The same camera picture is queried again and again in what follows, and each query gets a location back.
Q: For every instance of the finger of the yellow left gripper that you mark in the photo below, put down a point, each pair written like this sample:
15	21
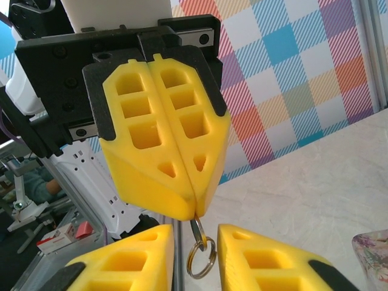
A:
139	179
209	151

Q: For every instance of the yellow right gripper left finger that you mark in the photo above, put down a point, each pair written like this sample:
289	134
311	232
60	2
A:
121	266

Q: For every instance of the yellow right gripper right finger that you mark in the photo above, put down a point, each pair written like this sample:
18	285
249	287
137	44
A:
272	266

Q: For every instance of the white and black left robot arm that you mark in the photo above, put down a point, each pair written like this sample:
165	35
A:
88	182

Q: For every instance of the red plastic piece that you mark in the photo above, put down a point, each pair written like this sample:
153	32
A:
83	230

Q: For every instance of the red white cardboard box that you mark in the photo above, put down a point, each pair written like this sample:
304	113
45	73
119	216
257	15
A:
57	241

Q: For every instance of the person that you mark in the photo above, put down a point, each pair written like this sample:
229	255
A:
39	182

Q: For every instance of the white desk stand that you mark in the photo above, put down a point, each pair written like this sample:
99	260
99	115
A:
22	209

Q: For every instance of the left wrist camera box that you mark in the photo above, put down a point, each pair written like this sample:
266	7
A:
115	13

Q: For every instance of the aluminium frame post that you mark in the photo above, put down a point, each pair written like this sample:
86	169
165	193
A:
373	60

